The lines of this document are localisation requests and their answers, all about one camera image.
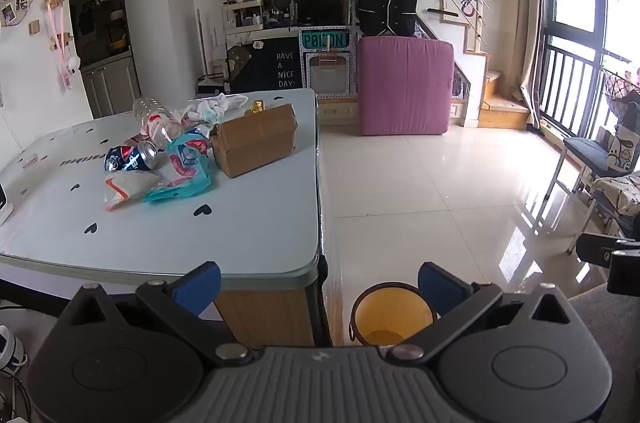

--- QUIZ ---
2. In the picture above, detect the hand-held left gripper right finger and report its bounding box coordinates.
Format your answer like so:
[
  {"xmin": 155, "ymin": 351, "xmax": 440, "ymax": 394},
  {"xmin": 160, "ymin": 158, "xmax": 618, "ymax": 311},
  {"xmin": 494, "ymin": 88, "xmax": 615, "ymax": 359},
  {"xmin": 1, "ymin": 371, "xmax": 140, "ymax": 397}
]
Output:
[{"xmin": 386, "ymin": 261, "xmax": 577, "ymax": 365}]

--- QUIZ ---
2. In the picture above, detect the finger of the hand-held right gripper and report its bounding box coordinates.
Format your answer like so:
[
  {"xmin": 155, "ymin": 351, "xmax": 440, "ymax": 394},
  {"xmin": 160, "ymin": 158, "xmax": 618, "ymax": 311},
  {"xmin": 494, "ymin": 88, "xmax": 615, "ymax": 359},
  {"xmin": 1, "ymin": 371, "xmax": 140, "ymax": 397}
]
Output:
[{"xmin": 575, "ymin": 231, "xmax": 640, "ymax": 269}]

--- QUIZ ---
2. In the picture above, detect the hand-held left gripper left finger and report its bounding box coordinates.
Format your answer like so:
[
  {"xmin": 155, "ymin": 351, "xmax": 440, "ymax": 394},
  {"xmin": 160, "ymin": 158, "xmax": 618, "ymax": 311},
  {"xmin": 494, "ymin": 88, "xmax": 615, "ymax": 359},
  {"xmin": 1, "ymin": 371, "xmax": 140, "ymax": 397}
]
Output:
[{"xmin": 60, "ymin": 261, "xmax": 257, "ymax": 370}]

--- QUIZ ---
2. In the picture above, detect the round orange trash bin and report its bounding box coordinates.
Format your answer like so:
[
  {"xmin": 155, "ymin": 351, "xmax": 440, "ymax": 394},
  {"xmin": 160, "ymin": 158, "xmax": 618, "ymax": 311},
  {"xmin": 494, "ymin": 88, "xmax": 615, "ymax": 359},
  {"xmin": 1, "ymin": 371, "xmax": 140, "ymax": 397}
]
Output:
[{"xmin": 349, "ymin": 283, "xmax": 439, "ymax": 347}]

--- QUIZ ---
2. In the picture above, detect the teal snack wrapper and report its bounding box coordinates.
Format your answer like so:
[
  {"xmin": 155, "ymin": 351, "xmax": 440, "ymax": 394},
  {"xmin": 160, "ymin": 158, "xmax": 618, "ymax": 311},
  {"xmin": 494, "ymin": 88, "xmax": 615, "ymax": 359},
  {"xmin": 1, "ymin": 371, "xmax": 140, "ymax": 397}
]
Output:
[{"xmin": 142, "ymin": 127, "xmax": 214, "ymax": 204}]

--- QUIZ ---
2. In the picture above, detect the clear plastic bag orange trim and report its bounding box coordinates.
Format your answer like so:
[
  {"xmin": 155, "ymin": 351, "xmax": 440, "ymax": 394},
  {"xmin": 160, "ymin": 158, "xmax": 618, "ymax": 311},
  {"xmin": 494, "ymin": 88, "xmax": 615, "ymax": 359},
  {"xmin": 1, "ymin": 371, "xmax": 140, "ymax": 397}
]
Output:
[{"xmin": 104, "ymin": 170, "xmax": 163, "ymax": 212}]

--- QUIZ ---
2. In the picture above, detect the crushed blue drink can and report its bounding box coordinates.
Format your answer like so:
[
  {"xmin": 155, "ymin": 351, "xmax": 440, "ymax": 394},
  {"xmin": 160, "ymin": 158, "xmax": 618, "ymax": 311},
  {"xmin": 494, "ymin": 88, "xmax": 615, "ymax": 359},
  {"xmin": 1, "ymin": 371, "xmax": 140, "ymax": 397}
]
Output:
[{"xmin": 104, "ymin": 141, "xmax": 162, "ymax": 173}]

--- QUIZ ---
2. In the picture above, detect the brown cardboard box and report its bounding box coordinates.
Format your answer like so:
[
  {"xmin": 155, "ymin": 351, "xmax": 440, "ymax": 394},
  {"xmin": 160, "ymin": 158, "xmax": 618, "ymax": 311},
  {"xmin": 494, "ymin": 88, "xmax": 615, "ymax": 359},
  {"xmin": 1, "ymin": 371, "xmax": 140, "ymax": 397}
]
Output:
[{"xmin": 212, "ymin": 104, "xmax": 299, "ymax": 178}]

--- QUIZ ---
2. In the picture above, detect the clear plastic bottle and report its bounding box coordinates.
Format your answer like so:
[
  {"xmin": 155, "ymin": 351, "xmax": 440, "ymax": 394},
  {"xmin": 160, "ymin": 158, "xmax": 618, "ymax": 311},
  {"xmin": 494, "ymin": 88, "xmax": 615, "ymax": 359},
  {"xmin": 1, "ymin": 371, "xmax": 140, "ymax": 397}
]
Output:
[{"xmin": 132, "ymin": 96, "xmax": 183, "ymax": 141}]

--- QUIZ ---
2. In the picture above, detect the white plastic bag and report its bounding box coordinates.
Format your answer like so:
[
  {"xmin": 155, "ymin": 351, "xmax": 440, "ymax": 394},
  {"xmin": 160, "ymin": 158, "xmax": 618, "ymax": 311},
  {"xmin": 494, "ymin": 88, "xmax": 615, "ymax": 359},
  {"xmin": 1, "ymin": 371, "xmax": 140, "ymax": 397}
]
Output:
[{"xmin": 180, "ymin": 93, "xmax": 249, "ymax": 126}]

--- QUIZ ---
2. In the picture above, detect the floral printed cloth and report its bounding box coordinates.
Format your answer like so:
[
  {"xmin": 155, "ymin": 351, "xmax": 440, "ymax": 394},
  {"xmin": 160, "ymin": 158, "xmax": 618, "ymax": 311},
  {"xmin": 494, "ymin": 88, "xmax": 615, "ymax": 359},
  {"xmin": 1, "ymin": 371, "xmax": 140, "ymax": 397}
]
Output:
[{"xmin": 592, "ymin": 170, "xmax": 640, "ymax": 219}]

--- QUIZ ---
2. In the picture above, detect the grey cloth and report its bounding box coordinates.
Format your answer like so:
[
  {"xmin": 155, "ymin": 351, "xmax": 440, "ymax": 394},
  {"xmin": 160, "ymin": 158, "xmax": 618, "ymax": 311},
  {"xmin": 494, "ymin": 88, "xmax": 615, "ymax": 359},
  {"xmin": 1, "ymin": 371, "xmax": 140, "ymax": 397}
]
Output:
[{"xmin": 567, "ymin": 283, "xmax": 640, "ymax": 409}]

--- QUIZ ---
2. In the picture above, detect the table with light blue cover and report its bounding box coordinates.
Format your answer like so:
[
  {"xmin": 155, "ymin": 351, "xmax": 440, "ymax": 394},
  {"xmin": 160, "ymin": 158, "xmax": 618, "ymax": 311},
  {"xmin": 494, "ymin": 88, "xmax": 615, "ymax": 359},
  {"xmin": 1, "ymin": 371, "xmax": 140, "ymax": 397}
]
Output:
[{"xmin": 0, "ymin": 88, "xmax": 333, "ymax": 349}]

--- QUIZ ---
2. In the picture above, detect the white chair blue cushion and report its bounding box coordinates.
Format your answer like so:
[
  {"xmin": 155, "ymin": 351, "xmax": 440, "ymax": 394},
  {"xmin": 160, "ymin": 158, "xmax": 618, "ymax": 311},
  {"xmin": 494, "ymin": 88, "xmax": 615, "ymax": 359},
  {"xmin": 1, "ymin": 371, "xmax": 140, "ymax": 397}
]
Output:
[{"xmin": 549, "ymin": 136, "xmax": 640, "ymax": 254}]

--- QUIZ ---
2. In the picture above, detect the printed cushion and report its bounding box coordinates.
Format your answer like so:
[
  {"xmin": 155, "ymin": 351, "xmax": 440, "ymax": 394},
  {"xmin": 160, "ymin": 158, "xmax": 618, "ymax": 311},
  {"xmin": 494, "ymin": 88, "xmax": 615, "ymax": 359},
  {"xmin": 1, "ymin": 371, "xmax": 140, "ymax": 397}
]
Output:
[{"xmin": 605, "ymin": 126, "xmax": 640, "ymax": 171}]

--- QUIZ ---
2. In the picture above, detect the black window railing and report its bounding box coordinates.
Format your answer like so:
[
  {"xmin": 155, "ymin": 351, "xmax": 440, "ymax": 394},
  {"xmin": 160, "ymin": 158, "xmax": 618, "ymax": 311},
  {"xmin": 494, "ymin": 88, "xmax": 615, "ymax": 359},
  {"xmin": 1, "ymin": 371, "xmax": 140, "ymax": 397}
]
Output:
[{"xmin": 540, "ymin": 33, "xmax": 608, "ymax": 139}]

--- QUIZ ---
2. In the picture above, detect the wooden staircase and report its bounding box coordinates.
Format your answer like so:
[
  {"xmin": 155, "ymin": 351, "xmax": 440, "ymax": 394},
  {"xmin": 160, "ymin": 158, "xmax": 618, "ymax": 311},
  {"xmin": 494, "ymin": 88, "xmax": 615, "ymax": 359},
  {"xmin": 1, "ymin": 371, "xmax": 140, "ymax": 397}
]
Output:
[{"xmin": 415, "ymin": 0, "xmax": 533, "ymax": 130}]

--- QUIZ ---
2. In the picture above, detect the low wooden drawer bench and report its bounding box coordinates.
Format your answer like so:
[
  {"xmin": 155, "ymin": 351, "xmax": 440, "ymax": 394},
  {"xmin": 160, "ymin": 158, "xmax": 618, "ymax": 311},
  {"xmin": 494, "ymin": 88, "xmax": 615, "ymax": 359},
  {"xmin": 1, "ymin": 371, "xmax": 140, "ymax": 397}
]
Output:
[{"xmin": 316, "ymin": 97, "xmax": 361, "ymax": 127}]

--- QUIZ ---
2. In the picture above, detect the pink folded mattress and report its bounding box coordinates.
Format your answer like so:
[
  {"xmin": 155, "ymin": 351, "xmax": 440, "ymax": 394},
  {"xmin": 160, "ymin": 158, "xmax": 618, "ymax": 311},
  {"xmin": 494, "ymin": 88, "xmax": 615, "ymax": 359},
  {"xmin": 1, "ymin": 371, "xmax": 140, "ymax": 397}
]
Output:
[{"xmin": 358, "ymin": 35, "xmax": 455, "ymax": 137}]

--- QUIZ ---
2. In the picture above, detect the white device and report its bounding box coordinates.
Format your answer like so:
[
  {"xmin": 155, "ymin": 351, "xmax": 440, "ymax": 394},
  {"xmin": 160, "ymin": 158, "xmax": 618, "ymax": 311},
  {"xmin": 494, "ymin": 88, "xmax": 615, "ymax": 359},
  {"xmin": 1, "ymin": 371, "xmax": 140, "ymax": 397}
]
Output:
[{"xmin": 0, "ymin": 184, "xmax": 16, "ymax": 226}]

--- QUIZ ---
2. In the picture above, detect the cream kitchen base cabinet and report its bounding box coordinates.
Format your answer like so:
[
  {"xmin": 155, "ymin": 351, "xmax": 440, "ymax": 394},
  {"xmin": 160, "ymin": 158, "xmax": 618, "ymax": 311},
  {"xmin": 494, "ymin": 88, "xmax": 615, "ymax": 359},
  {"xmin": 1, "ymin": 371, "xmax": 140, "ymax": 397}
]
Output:
[{"xmin": 80, "ymin": 53, "xmax": 143, "ymax": 120}]

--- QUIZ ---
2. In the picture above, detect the beige curtain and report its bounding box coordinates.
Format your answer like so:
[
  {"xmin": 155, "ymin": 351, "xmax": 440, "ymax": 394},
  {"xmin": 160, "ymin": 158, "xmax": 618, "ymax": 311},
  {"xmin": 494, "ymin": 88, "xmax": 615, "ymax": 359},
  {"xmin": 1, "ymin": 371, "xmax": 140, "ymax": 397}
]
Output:
[{"xmin": 515, "ymin": 0, "xmax": 548, "ymax": 129}]

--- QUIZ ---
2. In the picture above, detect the black letter board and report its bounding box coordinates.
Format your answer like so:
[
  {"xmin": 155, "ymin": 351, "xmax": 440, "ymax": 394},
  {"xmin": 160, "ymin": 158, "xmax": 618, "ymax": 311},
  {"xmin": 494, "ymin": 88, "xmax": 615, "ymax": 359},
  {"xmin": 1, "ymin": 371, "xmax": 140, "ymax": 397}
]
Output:
[{"xmin": 226, "ymin": 36, "xmax": 302, "ymax": 95}]

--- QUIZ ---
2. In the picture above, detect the white toy house teal sign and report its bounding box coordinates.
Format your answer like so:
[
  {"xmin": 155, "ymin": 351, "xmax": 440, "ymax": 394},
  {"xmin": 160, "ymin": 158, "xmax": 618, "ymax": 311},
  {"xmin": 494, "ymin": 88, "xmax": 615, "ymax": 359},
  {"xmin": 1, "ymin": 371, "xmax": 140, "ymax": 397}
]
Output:
[{"xmin": 298, "ymin": 27, "xmax": 359, "ymax": 100}]

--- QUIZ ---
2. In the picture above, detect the white cosmetics rack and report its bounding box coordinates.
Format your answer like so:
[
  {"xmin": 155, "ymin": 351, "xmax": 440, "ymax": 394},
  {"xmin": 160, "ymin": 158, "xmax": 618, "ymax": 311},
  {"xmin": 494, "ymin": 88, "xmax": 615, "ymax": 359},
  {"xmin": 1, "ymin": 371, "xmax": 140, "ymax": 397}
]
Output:
[{"xmin": 222, "ymin": 0, "xmax": 266, "ymax": 35}]

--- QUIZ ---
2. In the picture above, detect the wire basket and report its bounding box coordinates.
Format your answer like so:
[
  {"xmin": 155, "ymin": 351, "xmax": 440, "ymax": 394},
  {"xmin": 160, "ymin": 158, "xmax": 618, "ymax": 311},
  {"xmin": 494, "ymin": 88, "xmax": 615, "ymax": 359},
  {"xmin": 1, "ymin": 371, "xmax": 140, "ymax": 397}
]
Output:
[{"xmin": 602, "ymin": 68, "xmax": 640, "ymax": 104}]

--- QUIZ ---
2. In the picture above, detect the pink hanging strap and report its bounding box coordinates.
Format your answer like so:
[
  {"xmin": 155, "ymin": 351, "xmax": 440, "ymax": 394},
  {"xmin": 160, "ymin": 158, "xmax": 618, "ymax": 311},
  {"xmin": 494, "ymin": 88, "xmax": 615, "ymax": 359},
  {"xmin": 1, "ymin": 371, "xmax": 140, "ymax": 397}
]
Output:
[{"xmin": 44, "ymin": 0, "xmax": 83, "ymax": 93}]

